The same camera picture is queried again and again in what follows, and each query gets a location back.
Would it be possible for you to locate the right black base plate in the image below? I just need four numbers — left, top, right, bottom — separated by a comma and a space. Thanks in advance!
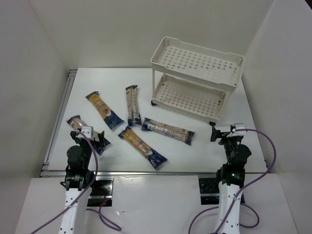
198, 177, 245, 206

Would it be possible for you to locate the aluminium table frame rail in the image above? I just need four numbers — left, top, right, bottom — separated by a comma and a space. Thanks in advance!
39, 69, 269, 178

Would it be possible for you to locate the leftmost blue spaghetti bag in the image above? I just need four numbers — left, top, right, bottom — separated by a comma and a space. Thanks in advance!
66, 115, 111, 158

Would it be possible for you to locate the long yellow spaghetti bag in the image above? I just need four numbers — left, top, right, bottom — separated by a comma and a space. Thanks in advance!
118, 126, 168, 170

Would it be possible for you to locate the white two-tier shelf cart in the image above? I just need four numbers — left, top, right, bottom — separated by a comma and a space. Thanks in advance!
151, 37, 245, 123

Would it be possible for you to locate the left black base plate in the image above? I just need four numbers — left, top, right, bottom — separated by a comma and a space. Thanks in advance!
87, 178, 114, 208

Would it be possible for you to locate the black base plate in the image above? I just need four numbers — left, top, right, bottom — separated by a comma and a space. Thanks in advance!
87, 178, 114, 208
198, 177, 245, 206

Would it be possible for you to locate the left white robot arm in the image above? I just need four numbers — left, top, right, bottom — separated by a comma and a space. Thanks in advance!
59, 127, 98, 234

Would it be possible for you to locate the label-side blue spaghetti bag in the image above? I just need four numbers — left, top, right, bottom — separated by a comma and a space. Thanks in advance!
141, 117, 195, 145

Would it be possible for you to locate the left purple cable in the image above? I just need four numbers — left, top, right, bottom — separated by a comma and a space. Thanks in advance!
30, 131, 122, 234

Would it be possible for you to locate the upright blue spaghetti bag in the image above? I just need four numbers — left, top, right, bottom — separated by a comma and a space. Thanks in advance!
125, 85, 142, 126

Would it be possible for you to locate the yellow blue spaghetti bag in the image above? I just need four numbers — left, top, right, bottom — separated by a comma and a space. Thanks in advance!
85, 91, 124, 130

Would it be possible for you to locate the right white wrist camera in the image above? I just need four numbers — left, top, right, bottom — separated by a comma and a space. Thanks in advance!
231, 123, 246, 133

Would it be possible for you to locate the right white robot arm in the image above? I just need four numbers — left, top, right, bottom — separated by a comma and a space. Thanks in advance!
210, 123, 252, 234

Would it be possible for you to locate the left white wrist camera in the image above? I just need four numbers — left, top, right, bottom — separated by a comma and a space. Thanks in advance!
78, 126, 94, 139

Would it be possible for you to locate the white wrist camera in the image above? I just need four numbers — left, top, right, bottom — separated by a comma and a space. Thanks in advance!
78, 126, 94, 139
231, 123, 246, 133

